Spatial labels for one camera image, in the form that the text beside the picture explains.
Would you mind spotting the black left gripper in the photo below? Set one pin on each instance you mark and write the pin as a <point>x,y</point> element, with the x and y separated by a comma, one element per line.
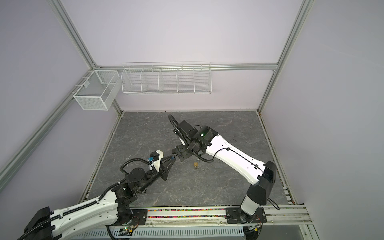
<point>164,169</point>

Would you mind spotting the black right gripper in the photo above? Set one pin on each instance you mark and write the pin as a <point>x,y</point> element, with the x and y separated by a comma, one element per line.
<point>182,152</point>

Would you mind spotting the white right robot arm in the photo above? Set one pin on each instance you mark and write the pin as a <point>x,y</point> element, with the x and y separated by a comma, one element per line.
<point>261,176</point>

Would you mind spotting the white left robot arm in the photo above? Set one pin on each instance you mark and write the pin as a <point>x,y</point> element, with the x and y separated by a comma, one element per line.
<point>112,207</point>

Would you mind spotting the small white mesh basket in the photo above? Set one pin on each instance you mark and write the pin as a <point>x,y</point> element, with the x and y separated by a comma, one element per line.
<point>99,90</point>

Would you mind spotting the aluminium horizontal back bar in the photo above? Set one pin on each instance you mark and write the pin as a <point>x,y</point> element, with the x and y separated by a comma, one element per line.
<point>240,66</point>

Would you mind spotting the aluminium left side bar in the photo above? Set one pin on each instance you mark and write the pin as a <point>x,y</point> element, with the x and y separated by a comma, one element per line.
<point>19,158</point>

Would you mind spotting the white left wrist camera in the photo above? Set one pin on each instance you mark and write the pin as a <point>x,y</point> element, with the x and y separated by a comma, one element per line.
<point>155,161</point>

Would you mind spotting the long white wire basket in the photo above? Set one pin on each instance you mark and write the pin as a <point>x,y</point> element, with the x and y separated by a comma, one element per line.
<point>167,78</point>

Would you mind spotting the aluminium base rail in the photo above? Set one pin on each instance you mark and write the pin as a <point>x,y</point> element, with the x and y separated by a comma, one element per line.
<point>167,222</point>

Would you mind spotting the aluminium frame corner post right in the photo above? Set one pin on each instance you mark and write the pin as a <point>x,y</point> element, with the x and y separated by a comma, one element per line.
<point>295,31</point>

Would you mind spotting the aluminium frame corner post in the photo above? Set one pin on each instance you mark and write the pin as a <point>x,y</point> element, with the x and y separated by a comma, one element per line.
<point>74,36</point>
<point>295,31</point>

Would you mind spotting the aluminium frame corner post left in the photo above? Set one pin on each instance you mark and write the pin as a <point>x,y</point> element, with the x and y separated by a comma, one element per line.
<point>74,36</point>

